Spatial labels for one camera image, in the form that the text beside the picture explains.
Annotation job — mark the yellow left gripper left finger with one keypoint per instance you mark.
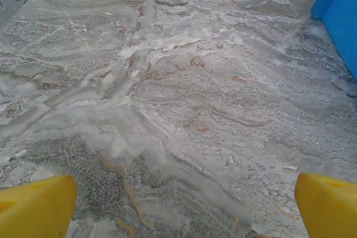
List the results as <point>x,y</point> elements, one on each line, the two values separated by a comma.
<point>33,210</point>

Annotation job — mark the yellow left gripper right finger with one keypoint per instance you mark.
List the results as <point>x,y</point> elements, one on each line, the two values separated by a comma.
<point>329,210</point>

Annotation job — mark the blue three-compartment plastic container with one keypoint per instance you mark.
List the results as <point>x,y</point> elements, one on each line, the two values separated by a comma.
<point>340,12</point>

